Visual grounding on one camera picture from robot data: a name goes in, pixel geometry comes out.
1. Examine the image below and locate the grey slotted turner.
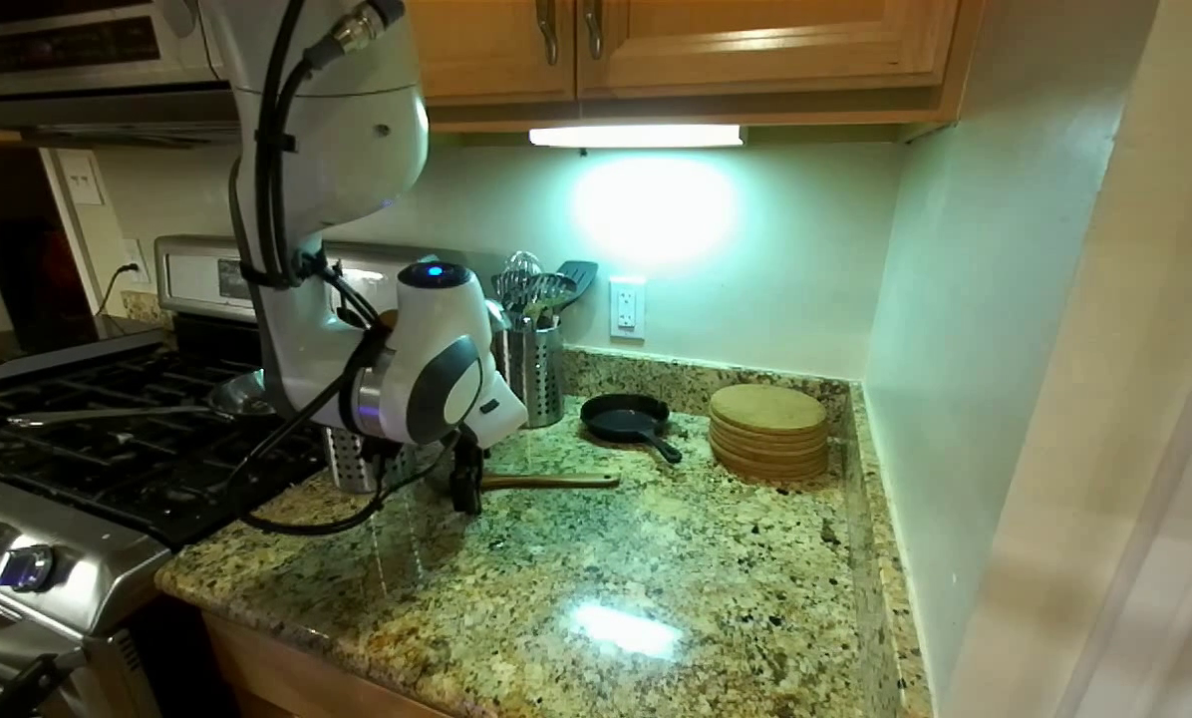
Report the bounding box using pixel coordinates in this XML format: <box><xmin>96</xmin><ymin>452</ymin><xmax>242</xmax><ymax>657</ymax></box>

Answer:
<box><xmin>530</xmin><ymin>268</ymin><xmax>583</xmax><ymax>324</ymax></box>

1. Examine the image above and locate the stack of round wooden trivets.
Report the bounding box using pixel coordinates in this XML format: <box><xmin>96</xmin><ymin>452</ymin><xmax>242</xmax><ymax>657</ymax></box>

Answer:
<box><xmin>700</xmin><ymin>378</ymin><xmax>835</xmax><ymax>490</ymax></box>

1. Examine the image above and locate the black power cord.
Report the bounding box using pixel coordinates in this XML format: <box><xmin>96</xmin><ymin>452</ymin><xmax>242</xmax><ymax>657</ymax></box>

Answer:
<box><xmin>86</xmin><ymin>260</ymin><xmax>149</xmax><ymax>326</ymax></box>

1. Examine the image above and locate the black stove grate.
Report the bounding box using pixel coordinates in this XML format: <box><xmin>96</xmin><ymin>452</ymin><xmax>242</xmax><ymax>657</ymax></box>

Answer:
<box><xmin>0</xmin><ymin>333</ymin><xmax>327</xmax><ymax>552</ymax></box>

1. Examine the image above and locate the perforated wooden spoon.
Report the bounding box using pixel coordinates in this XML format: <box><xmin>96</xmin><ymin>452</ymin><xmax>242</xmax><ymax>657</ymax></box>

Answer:
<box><xmin>478</xmin><ymin>467</ymin><xmax>622</xmax><ymax>498</ymax></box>

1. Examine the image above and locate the steel utensil holder with utensils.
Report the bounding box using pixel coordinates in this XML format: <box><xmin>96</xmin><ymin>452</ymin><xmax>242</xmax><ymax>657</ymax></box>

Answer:
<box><xmin>502</xmin><ymin>317</ymin><xmax>570</xmax><ymax>434</ymax></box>

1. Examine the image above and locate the stainless steel stove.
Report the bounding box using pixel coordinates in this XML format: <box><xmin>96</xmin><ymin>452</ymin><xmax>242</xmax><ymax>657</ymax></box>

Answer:
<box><xmin>0</xmin><ymin>230</ymin><xmax>397</xmax><ymax>718</ymax></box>

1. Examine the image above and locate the under-cabinet light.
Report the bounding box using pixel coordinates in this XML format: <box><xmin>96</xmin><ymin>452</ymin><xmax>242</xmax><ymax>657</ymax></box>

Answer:
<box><xmin>522</xmin><ymin>119</ymin><xmax>748</xmax><ymax>155</ymax></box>

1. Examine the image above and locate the steel range hood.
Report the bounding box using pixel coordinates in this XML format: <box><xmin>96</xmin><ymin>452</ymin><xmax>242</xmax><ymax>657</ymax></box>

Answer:
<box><xmin>0</xmin><ymin>0</ymin><xmax>247</xmax><ymax>149</ymax></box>

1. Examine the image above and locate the stove knob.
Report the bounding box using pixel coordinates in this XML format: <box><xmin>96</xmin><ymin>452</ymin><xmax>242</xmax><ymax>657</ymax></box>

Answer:
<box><xmin>0</xmin><ymin>544</ymin><xmax>65</xmax><ymax>599</ymax></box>

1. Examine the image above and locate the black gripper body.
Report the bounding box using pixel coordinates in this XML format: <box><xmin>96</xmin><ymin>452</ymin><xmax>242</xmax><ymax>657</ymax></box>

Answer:
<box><xmin>446</xmin><ymin>427</ymin><xmax>489</xmax><ymax>486</ymax></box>

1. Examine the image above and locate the metal cabinet handle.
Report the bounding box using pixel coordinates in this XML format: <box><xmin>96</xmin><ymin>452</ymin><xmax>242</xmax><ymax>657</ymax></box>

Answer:
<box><xmin>536</xmin><ymin>0</ymin><xmax>563</xmax><ymax>67</ymax></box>
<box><xmin>577</xmin><ymin>0</ymin><xmax>609</xmax><ymax>66</ymax></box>

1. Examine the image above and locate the white wall outlet with plug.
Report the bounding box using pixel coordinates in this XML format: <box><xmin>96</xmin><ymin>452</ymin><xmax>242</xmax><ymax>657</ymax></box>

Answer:
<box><xmin>114</xmin><ymin>234</ymin><xmax>157</xmax><ymax>296</ymax></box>

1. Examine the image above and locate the black cast iron skillet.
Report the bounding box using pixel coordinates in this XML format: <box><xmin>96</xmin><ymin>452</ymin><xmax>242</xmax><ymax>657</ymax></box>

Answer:
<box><xmin>577</xmin><ymin>393</ymin><xmax>691</xmax><ymax>472</ymax></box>

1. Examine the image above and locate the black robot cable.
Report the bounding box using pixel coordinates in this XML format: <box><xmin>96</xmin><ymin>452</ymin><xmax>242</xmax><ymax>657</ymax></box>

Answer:
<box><xmin>223</xmin><ymin>0</ymin><xmax>470</xmax><ymax>544</ymax></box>

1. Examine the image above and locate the wooden base cabinet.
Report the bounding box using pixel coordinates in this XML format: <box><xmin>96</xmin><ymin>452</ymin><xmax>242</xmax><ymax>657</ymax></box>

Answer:
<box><xmin>198</xmin><ymin>607</ymin><xmax>458</xmax><ymax>718</ymax></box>

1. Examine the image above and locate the steel wire whisk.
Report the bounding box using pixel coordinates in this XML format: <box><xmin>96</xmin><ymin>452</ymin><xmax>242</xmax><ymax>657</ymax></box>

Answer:
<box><xmin>494</xmin><ymin>248</ymin><xmax>550</xmax><ymax>324</ymax></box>

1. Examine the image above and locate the white light switch plate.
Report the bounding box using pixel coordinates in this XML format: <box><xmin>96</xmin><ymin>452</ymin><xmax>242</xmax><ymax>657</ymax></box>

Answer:
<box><xmin>54</xmin><ymin>145</ymin><xmax>112</xmax><ymax>212</ymax></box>

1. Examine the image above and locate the steel frying pan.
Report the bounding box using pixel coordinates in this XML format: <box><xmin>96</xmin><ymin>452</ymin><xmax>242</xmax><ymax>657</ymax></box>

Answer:
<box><xmin>4</xmin><ymin>369</ymin><xmax>276</xmax><ymax>434</ymax></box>

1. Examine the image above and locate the dark slotted spatula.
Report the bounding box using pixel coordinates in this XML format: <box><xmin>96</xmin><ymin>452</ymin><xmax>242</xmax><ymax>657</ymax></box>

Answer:
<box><xmin>559</xmin><ymin>256</ymin><xmax>605</xmax><ymax>296</ymax></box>

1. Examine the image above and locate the wooden upper cabinet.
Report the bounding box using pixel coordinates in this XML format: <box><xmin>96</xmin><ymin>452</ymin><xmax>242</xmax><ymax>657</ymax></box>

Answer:
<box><xmin>404</xmin><ymin>0</ymin><xmax>983</xmax><ymax>139</ymax></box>

